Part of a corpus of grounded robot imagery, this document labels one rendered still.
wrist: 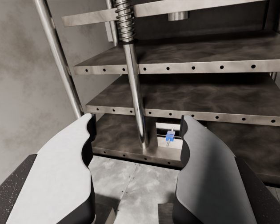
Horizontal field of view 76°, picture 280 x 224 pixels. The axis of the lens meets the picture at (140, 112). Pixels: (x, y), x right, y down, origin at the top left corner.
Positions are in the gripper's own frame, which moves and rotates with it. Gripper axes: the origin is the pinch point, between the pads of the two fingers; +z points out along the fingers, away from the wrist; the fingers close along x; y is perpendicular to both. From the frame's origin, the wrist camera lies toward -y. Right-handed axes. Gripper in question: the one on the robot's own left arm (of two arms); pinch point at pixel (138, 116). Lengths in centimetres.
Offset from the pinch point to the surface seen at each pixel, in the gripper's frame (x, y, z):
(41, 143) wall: -113, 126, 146
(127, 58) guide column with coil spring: -7, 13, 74
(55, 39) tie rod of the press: -44, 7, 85
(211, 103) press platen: 37, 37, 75
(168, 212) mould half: 10, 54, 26
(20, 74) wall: -119, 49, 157
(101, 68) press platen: -22, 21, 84
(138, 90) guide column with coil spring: -2, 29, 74
